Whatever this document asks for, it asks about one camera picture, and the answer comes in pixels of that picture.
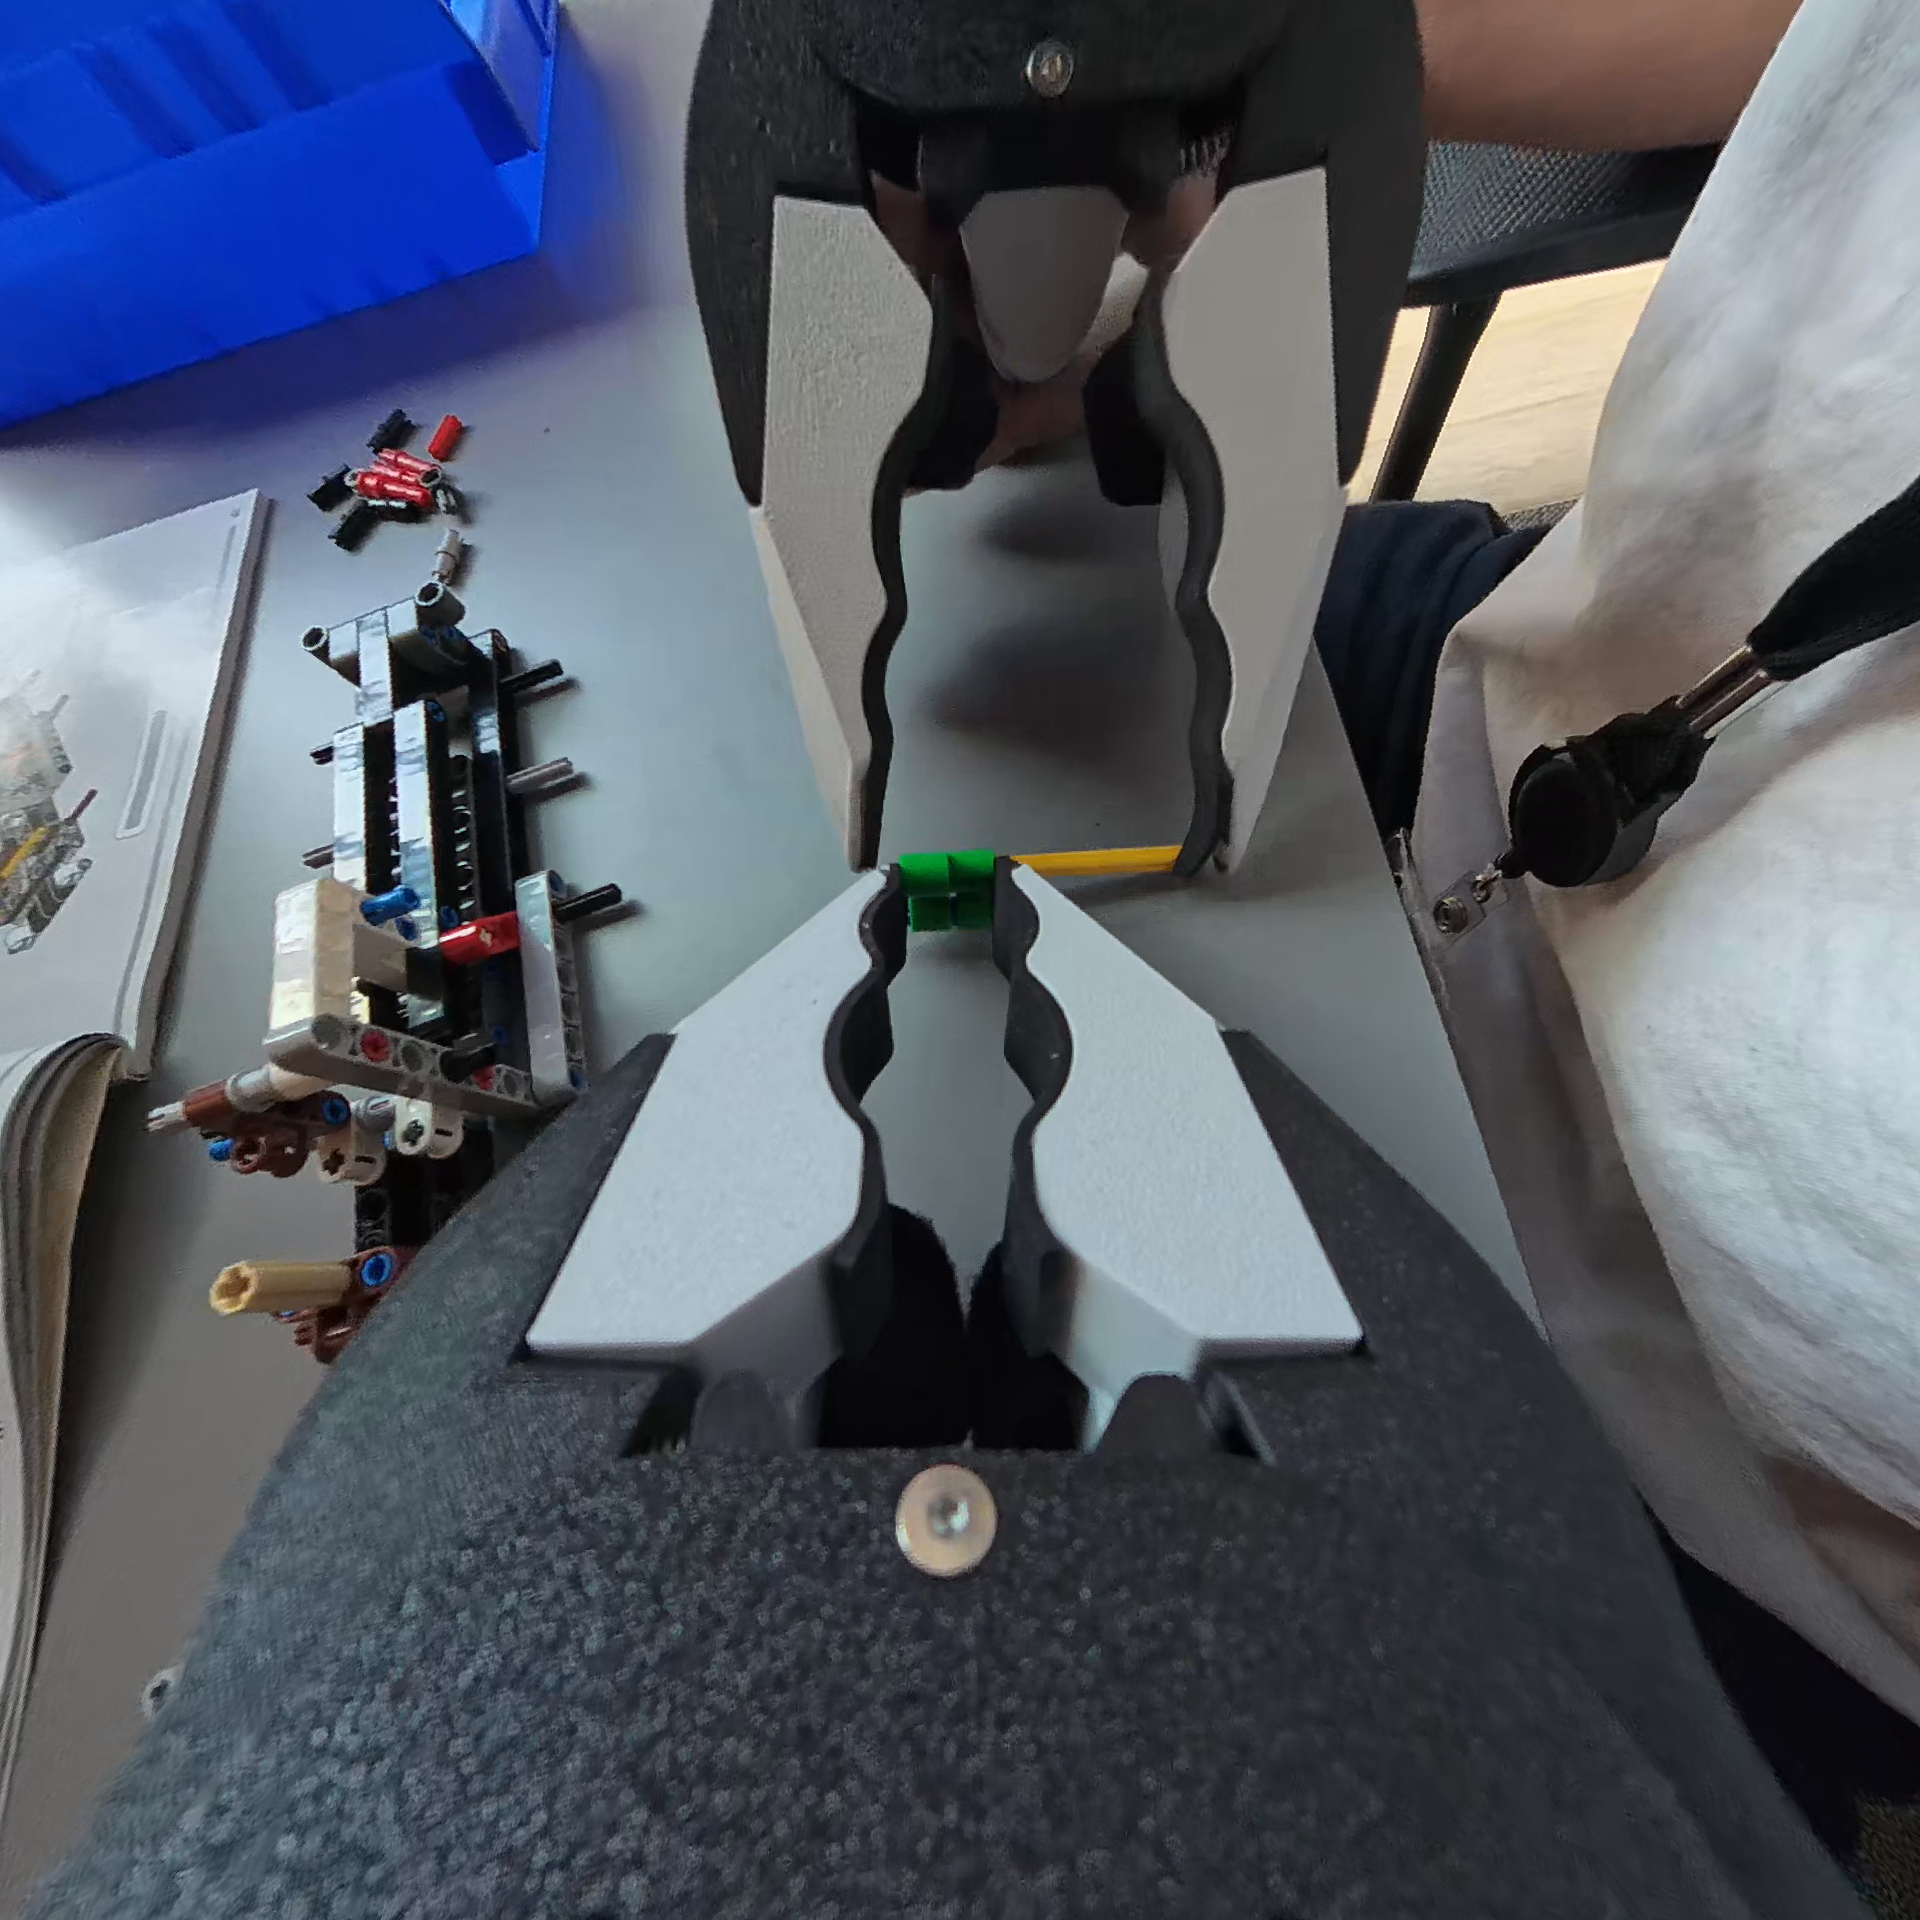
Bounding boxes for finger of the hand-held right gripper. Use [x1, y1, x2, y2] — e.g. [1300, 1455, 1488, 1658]
[748, 185, 964, 876]
[1141, 163, 1347, 879]

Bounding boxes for grey black lego chassis assembly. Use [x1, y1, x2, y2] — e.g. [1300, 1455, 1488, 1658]
[145, 584, 626, 1367]

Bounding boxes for white shirt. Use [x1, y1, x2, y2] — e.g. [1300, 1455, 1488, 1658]
[1410, 0, 1920, 1728]

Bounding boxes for person's right hand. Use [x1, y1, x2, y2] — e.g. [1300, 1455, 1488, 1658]
[983, 375, 1107, 472]

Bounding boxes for dark blue trousers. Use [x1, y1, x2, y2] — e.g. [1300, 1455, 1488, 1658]
[1313, 500, 1551, 847]

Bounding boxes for person's right forearm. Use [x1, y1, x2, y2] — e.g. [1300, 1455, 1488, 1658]
[1418, 0, 1810, 154]

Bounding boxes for green lego piece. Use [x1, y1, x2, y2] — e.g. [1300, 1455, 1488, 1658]
[896, 848, 1001, 938]

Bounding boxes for blue plastic bin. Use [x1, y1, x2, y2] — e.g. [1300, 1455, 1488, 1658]
[0, 0, 567, 438]

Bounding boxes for black mesh chair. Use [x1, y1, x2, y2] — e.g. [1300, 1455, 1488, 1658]
[1357, 142, 1728, 508]

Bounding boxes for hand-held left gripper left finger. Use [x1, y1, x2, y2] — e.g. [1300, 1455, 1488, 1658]
[522, 867, 905, 1450]

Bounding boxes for black lanyard strap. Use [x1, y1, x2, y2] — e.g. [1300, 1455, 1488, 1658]
[1663, 480, 1920, 742]

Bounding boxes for pile of red black pins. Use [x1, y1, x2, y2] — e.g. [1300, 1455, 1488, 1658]
[307, 407, 472, 551]

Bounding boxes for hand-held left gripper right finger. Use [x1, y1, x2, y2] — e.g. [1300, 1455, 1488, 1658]
[989, 862, 1370, 1455]

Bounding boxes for lego instruction booklet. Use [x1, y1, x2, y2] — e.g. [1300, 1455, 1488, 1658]
[0, 487, 276, 1760]

